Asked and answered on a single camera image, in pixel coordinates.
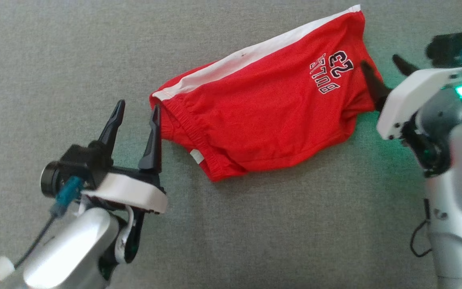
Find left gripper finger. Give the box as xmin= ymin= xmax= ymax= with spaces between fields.
xmin=97 ymin=100 xmax=126 ymax=155
xmin=138 ymin=104 xmax=163 ymax=174

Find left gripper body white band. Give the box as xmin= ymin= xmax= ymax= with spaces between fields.
xmin=81 ymin=168 xmax=168 ymax=264

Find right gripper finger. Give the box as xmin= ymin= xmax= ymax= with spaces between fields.
xmin=392 ymin=54 xmax=419 ymax=77
xmin=360 ymin=60 xmax=392 ymax=113

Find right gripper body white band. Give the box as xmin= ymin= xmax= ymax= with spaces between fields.
xmin=376 ymin=67 xmax=462 ymax=177

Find red shorts white side stripe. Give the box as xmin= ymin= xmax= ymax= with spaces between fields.
xmin=150 ymin=5 xmax=384 ymax=182

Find grey fabric sofa seat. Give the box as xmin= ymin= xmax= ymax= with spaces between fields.
xmin=0 ymin=0 xmax=462 ymax=289

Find left camera cable blue plug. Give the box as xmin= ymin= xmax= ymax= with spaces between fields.
xmin=0 ymin=177 xmax=84 ymax=289

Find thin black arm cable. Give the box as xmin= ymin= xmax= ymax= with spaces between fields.
xmin=410 ymin=199 xmax=433 ymax=258

